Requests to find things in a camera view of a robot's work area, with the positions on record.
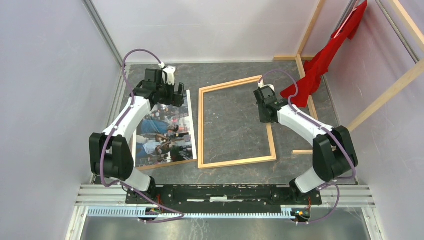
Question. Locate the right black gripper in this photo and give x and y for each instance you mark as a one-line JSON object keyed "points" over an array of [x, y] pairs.
{"points": [[262, 119]]}

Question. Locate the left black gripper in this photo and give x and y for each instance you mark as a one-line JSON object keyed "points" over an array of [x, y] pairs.
{"points": [[175, 100]]}

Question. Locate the wooden picture frame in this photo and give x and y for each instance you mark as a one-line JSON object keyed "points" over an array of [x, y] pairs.
{"points": [[200, 146]]}

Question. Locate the printed colour photo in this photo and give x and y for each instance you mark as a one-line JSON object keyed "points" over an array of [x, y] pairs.
{"points": [[165, 135]]}

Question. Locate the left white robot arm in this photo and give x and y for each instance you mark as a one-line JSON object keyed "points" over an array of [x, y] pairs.
{"points": [[109, 151]]}

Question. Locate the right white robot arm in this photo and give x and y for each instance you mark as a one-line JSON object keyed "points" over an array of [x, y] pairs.
{"points": [[333, 151]]}

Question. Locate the red cloth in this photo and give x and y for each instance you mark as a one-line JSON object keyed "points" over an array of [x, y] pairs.
{"points": [[319, 65]]}

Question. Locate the brown backing board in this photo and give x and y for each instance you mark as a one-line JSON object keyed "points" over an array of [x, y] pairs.
{"points": [[156, 166]]}

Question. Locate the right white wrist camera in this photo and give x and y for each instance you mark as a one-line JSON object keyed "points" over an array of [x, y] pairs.
{"points": [[267, 90]]}

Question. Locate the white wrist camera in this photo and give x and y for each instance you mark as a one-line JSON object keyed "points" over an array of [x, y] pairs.
{"points": [[168, 75], [267, 90]]}

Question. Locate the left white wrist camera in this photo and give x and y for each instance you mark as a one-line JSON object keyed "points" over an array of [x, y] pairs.
{"points": [[168, 75]]}

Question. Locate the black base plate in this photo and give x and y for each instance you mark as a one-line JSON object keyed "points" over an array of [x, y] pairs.
{"points": [[231, 198]]}

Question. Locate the aluminium rail base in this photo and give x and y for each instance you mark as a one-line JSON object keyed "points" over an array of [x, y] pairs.
{"points": [[116, 201]]}

